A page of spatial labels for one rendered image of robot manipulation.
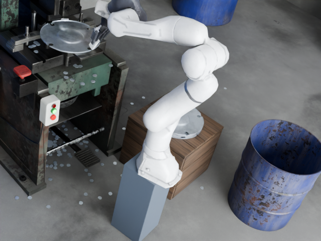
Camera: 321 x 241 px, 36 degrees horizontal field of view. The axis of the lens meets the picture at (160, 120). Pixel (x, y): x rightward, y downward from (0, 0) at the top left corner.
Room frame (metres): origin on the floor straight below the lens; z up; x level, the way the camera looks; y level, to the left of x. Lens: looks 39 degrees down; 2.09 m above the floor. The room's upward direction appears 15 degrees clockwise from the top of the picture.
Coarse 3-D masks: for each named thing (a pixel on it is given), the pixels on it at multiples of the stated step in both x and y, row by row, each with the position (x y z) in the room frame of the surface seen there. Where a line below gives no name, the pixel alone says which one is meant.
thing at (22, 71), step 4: (16, 68) 1.72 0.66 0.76; (20, 68) 1.73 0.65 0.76; (24, 68) 1.74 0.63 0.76; (28, 68) 1.75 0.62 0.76; (16, 72) 1.70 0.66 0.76; (20, 72) 1.71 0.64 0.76; (24, 72) 1.71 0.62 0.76; (28, 72) 1.72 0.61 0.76; (20, 76) 1.69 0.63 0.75; (24, 76) 1.70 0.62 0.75
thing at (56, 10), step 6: (42, 0) 2.08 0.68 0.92; (48, 0) 2.05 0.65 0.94; (54, 0) 2.02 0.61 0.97; (60, 0) 2.04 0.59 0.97; (66, 0) 2.04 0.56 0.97; (72, 0) 2.06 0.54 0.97; (78, 0) 2.09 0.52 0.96; (48, 6) 2.05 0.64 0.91; (54, 6) 2.02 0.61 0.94; (60, 6) 2.03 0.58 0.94; (66, 6) 2.03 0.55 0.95; (72, 6) 2.06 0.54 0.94; (78, 6) 2.08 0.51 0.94; (54, 12) 2.02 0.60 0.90; (60, 12) 2.03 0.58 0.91; (66, 12) 2.04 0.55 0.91; (72, 12) 2.07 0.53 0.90
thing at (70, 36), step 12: (48, 24) 2.11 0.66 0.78; (60, 24) 2.14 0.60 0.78; (72, 24) 2.17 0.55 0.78; (84, 24) 2.19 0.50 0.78; (48, 36) 2.00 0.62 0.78; (60, 36) 2.02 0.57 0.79; (72, 36) 2.05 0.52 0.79; (84, 36) 2.09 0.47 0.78; (60, 48) 1.93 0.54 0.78; (72, 48) 1.96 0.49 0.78; (84, 48) 1.98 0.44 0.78
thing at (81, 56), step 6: (90, 48) 2.00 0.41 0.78; (96, 48) 2.01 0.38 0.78; (66, 54) 1.99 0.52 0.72; (72, 54) 2.01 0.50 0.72; (78, 54) 1.93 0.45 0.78; (84, 54) 1.94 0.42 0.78; (90, 54) 1.95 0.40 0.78; (96, 54) 1.97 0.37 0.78; (66, 60) 1.99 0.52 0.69; (72, 60) 2.01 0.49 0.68; (78, 60) 2.04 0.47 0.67
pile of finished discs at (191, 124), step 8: (192, 112) 2.25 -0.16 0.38; (184, 120) 2.16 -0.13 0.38; (192, 120) 2.18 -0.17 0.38; (200, 120) 2.20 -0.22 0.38; (176, 128) 2.08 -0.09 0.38; (184, 128) 2.10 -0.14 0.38; (192, 128) 2.12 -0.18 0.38; (200, 128) 2.13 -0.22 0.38; (176, 136) 2.03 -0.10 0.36; (184, 136) 2.04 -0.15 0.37; (192, 136) 2.07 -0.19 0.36
